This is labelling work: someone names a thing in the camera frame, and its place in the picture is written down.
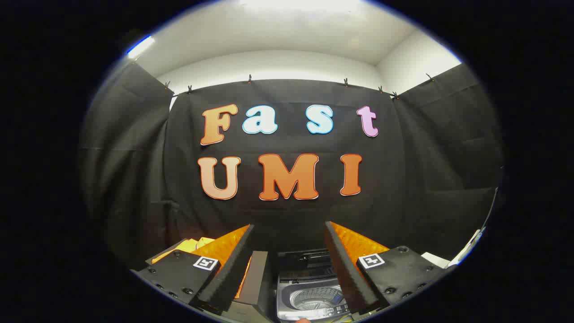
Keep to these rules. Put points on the white sheet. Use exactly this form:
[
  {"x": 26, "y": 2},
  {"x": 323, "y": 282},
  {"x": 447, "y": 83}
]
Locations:
[{"x": 436, "y": 259}]

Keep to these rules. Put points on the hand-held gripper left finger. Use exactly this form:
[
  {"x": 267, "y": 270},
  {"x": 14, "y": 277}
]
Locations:
[{"x": 228, "y": 273}]

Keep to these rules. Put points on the grey washing machine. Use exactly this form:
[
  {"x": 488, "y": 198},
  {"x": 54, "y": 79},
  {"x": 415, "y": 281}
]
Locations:
[{"x": 314, "y": 301}]

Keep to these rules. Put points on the yellow orange polo shirt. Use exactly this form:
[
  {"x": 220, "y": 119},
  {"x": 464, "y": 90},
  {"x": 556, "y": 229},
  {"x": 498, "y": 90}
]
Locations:
[{"x": 186, "y": 246}]

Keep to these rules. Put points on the grey box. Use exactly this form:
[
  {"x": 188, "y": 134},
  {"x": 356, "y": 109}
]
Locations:
[{"x": 258, "y": 282}]

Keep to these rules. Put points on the dark washing machine lid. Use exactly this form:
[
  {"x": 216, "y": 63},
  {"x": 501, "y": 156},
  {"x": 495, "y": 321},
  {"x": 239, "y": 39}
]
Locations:
[{"x": 305, "y": 260}]

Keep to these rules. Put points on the ceiling light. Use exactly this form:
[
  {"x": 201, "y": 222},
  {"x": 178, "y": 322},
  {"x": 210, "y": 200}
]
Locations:
[{"x": 140, "y": 46}]

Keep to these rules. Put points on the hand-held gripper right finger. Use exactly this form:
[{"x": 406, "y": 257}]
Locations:
[{"x": 347, "y": 273}]

